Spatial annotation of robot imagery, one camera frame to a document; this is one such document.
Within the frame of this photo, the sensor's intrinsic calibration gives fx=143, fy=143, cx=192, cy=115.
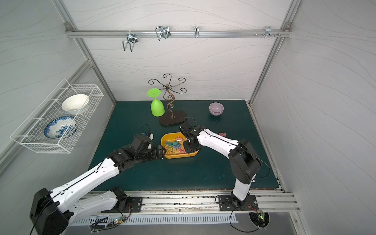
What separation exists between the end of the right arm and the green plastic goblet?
0.24m

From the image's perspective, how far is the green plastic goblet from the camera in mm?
816

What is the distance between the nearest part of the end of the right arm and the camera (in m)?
0.63
